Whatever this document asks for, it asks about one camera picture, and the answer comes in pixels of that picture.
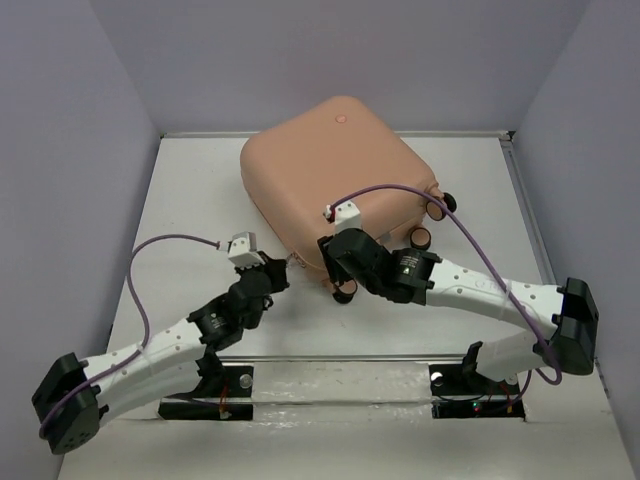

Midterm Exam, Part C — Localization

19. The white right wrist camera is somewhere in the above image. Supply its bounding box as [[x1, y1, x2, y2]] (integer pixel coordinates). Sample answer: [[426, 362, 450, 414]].
[[323, 200, 362, 235]]

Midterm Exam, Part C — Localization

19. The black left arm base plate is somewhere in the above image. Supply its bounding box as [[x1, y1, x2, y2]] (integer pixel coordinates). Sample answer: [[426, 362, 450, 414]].
[[157, 363, 254, 422]]

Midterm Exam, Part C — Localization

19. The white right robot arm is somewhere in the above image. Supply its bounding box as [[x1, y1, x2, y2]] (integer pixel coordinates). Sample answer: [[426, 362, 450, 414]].
[[318, 228, 599, 392]]

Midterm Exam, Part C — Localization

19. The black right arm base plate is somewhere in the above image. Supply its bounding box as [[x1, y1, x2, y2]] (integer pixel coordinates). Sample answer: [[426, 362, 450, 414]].
[[429, 364, 526, 420]]

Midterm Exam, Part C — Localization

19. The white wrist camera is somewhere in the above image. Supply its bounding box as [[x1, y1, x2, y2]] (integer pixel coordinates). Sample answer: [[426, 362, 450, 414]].
[[323, 200, 362, 235], [220, 231, 265, 271]]

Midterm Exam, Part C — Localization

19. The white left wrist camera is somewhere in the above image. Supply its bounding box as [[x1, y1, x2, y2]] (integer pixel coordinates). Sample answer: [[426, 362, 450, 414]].
[[220, 231, 265, 271]]

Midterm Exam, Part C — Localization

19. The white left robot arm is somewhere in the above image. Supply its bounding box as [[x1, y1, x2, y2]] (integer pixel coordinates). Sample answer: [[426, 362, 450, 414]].
[[31, 252, 289, 455]]

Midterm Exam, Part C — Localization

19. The pink hard-shell suitcase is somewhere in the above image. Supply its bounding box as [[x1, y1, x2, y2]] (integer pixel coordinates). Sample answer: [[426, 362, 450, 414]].
[[239, 94, 459, 304]]

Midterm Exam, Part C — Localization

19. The aluminium table rail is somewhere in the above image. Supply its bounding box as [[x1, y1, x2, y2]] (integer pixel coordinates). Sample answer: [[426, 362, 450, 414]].
[[218, 353, 464, 363]]

